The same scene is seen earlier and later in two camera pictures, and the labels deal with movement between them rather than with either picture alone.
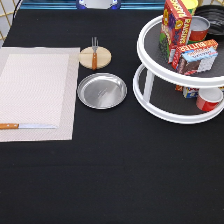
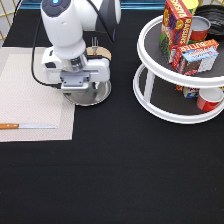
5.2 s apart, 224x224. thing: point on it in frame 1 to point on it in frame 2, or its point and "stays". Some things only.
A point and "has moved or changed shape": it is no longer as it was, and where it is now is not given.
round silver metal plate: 102,91 has moved or changed shape
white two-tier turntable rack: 154,82 stays
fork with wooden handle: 94,46 stays
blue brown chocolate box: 196,61 stays
